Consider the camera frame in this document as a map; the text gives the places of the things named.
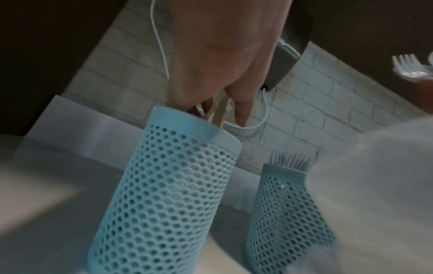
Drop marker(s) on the person's left hand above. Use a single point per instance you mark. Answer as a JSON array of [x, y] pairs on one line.
[[220, 48]]

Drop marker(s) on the beige wooden sticks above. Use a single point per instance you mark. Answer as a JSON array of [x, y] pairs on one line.
[[220, 111]]

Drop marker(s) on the single white plastic fork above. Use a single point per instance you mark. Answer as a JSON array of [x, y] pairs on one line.
[[407, 67]]

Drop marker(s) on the bundle of white plastic forks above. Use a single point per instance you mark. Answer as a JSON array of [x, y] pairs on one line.
[[290, 162]]

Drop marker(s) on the dark cabinet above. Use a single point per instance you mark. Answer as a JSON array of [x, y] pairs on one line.
[[365, 26], [44, 53]]

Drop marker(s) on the large blue perforated holder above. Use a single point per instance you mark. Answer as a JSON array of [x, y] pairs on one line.
[[169, 192]]

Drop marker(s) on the small blue perforated holder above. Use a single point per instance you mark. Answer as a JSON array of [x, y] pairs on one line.
[[280, 219]]

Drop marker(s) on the white plastic bag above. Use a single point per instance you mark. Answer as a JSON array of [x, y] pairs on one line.
[[375, 192]]

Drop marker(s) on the grey wall device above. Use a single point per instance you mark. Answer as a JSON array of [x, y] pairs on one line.
[[284, 64]]

